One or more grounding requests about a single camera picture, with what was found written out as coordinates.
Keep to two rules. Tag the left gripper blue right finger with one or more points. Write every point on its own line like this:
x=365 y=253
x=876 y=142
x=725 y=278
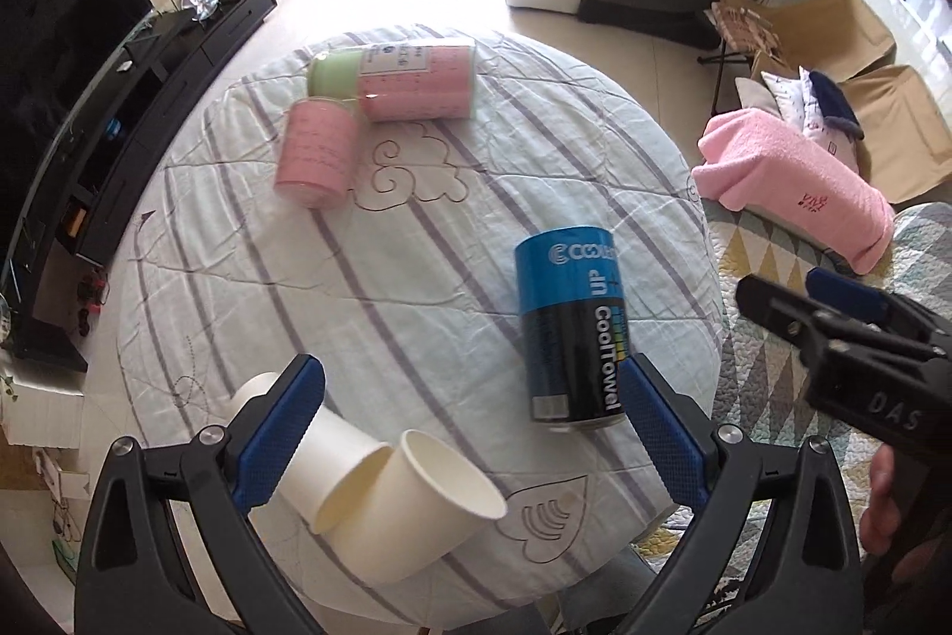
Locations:
x=712 y=475

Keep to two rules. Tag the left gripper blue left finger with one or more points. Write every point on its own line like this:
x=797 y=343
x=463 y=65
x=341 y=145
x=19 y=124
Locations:
x=226 y=479

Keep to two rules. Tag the white paper cup left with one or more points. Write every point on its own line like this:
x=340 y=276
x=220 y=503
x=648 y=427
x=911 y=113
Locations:
x=331 y=471

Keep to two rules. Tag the white paper cup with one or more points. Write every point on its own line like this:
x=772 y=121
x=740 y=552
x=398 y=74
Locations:
x=428 y=500
x=331 y=471

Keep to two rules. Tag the white paper cup right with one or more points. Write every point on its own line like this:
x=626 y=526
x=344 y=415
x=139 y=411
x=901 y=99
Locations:
x=428 y=500

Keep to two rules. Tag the pink paper cup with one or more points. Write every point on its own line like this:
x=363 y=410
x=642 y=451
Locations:
x=318 y=154

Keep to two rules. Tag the person's right hand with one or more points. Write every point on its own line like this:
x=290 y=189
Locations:
x=882 y=518

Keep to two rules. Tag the blue black CoolTowel can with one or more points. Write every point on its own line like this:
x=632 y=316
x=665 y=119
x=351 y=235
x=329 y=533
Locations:
x=572 y=312

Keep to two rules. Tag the tan sofa cover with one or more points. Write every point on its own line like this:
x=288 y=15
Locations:
x=906 y=151

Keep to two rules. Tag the folded pink towel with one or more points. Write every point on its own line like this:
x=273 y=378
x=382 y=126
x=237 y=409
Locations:
x=753 y=160

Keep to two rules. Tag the black TV cabinet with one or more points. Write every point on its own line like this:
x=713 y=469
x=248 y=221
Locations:
x=86 y=195

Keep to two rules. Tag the navy blue cushion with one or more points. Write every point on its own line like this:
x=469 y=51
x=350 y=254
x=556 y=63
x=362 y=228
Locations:
x=834 y=107

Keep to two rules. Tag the white floral pillow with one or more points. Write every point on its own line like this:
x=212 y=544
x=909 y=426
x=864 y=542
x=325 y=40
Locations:
x=798 y=107

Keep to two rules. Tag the checkered folding stool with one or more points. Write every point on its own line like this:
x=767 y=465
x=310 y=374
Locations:
x=746 y=34

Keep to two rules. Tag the pink green lidded canister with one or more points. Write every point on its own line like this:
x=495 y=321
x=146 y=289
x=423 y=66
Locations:
x=413 y=80

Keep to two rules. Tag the round glass ornament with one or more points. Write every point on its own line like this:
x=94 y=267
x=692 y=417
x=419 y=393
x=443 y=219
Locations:
x=201 y=9

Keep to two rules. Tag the black flat television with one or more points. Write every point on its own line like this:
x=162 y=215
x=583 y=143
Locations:
x=51 y=51

